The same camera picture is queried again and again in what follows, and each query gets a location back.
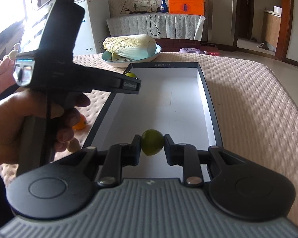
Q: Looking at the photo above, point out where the grey white cardboard box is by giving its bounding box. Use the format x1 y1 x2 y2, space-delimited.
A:
82 62 224 179

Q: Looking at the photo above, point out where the black hanging cable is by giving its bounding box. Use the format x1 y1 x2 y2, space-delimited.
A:
148 12 161 36

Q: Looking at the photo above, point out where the tv stand with cloth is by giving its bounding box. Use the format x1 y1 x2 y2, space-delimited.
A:
107 12 206 41

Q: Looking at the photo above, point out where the light blue plate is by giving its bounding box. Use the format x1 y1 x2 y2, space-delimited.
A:
101 44 162 68

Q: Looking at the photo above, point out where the white chest freezer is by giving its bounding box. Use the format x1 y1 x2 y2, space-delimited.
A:
73 0 110 56

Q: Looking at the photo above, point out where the person's left hand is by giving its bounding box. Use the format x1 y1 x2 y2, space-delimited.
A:
0 89 91 167

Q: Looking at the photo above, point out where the napa cabbage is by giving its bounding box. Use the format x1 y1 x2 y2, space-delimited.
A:
103 35 156 56

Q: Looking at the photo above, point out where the green fruit with stem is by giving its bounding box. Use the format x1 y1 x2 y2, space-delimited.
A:
125 72 138 79

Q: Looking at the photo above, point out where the blue glass bottle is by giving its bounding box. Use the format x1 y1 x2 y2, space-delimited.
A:
157 0 168 13

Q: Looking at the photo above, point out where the pink plush toy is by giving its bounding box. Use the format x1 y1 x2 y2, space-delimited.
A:
0 43 20 94

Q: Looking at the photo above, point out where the orange kumquat fruit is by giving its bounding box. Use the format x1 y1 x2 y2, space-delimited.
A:
72 114 88 131

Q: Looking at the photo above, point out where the brown kiwi like fruit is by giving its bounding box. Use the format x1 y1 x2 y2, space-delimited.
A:
67 138 81 153

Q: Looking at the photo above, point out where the purple toy on floor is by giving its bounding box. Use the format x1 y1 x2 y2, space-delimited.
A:
179 48 201 54

